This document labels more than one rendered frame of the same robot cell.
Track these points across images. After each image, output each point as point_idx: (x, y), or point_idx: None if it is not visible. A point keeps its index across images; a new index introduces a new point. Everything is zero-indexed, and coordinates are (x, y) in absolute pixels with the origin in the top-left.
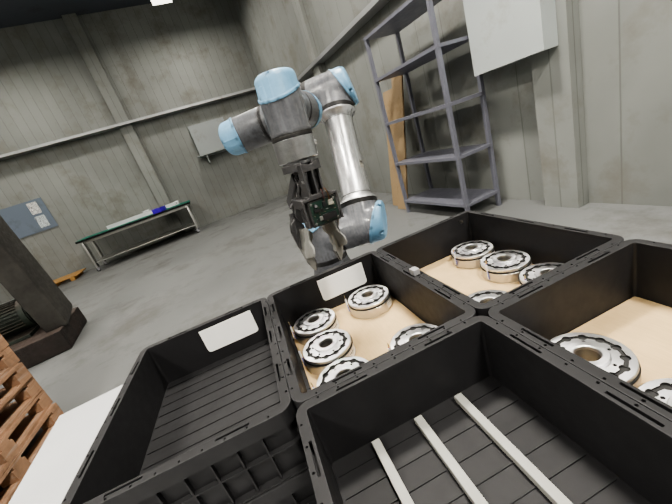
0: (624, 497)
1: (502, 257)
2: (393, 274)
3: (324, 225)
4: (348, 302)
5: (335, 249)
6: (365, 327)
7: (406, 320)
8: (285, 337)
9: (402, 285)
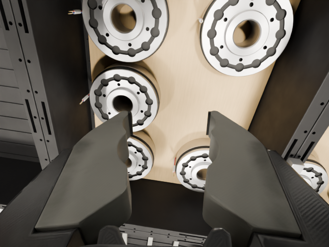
0: (196, 245)
1: None
2: (300, 89)
3: (211, 221)
4: (204, 20)
5: (210, 133)
6: (193, 78)
7: (239, 111)
8: (57, 121)
9: (281, 111)
